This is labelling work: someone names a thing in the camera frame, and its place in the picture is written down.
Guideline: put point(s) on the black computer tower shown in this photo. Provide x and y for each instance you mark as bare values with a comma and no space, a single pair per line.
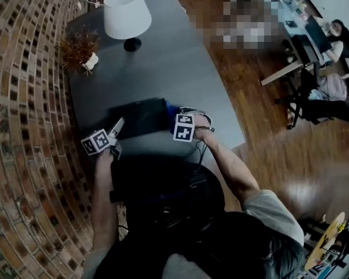
305,49

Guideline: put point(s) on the pink backpack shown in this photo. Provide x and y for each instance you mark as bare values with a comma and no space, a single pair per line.
333,87

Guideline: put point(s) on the person's right hand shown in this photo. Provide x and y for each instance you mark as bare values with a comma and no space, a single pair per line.
202,123

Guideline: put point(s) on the dried plant in white vase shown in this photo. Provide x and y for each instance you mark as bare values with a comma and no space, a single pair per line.
75,51

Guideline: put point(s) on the blue cloth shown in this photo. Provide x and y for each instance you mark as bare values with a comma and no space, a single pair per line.
171,112

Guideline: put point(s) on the black office chair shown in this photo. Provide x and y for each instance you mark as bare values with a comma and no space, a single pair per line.
320,109

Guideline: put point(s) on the person's black chest pack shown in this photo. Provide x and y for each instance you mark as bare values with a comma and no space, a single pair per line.
163,185

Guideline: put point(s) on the black monitor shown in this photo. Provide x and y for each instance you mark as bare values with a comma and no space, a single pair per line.
318,33

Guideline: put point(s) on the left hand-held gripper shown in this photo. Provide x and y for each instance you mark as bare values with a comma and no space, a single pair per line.
96,142

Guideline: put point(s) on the white shade table lamp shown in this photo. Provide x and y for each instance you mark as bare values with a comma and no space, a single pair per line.
125,13

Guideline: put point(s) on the long white office desk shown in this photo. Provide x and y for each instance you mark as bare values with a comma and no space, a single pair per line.
291,16

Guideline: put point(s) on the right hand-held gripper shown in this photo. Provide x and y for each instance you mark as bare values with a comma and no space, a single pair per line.
183,132

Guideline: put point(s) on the black box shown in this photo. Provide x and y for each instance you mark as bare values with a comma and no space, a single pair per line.
145,118

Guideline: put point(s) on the person's grey t-shirt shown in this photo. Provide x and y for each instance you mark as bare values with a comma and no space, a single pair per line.
273,214

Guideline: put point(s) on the person's left forearm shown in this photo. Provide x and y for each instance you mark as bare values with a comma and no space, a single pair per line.
103,199

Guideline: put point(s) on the round yellow table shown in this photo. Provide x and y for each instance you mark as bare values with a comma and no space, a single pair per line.
328,234

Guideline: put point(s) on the pale blue garment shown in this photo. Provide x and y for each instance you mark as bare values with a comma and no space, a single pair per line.
314,94

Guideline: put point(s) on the person's right forearm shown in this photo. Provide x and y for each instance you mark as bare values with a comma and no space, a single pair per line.
229,167

